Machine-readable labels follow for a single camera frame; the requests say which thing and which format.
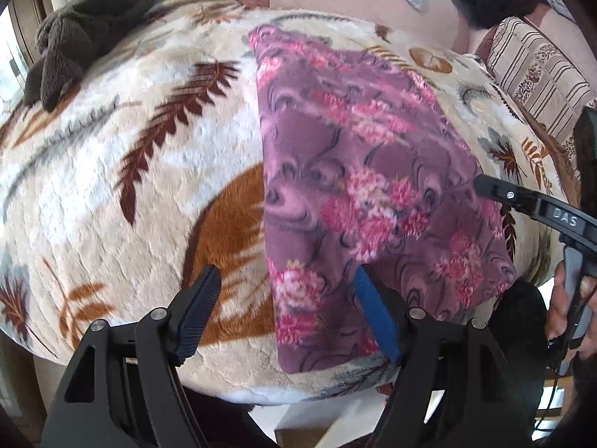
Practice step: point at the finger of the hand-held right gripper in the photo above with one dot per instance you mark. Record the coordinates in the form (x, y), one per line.
(586, 158)
(506, 193)

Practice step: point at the window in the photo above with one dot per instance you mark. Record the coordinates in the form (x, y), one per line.
(14, 63)

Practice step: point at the person's dark pants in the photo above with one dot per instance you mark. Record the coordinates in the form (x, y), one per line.
(522, 317)

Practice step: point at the dark brown fleece cloth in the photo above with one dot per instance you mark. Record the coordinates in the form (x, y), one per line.
(84, 28)

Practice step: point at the purple floral garment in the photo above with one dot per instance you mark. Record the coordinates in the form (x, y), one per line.
(364, 158)

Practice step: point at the striped beige pillow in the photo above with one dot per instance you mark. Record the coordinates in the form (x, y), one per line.
(536, 67)

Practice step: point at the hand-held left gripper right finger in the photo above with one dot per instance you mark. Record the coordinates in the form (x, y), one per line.
(377, 319)

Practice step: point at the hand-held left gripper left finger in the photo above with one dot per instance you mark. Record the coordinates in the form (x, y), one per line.
(198, 317)

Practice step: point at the cream leaf printed blanket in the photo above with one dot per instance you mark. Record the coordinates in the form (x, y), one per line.
(116, 205)

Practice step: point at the person's right hand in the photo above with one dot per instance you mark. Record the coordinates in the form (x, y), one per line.
(557, 305)

